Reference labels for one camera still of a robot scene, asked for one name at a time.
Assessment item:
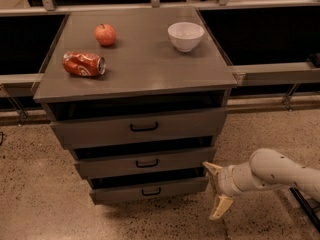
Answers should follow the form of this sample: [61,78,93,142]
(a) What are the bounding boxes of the crushed red soda can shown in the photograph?
[62,51,106,77]

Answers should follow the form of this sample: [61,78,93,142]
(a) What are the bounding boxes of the grey drawer cabinet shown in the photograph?
[34,7,236,190]

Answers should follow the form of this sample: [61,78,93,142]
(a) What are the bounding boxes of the grey drawer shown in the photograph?
[75,147,215,179]
[89,176,209,205]
[51,108,227,149]

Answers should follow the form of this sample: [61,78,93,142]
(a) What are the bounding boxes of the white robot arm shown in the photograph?
[203,148,320,220]

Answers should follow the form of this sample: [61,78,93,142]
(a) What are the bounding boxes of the grey bottom drawer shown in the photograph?
[89,176,209,205]

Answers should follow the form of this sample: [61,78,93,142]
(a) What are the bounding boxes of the white ceramic bowl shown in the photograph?
[167,22,205,52]

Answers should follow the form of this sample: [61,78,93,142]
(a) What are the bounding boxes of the grey metal railing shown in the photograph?
[0,0,320,125]

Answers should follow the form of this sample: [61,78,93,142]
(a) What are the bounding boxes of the red apple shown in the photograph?
[94,24,116,46]

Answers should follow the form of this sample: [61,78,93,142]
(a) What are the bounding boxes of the grey top drawer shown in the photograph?
[51,108,227,149]

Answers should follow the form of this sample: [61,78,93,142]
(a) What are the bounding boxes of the grey middle drawer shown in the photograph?
[75,147,215,179]

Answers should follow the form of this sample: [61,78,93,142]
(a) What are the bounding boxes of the black metal bar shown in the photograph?
[290,188,320,233]

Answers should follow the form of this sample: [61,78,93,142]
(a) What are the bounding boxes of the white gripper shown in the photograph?
[203,162,242,220]

